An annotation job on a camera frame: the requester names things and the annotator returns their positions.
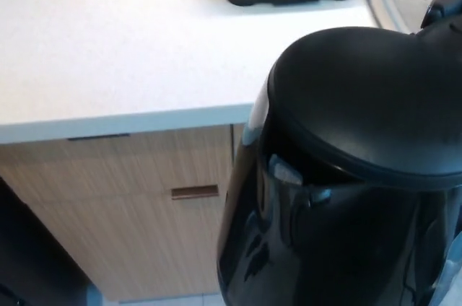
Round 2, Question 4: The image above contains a wood cabinet front with recessed handle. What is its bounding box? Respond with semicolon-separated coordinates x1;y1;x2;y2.
0;123;235;302

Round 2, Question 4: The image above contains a wood cabinet door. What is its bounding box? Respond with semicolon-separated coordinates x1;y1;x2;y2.
231;123;250;154

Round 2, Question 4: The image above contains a black electric kettle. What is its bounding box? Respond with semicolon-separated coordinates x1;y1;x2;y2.
216;25;462;306

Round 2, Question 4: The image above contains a recessed metal drawer handle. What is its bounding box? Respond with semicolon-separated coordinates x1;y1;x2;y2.
170;185;220;200

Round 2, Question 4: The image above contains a dark appliance beside cabinet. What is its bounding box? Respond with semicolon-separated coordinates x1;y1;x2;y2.
0;175;93;306

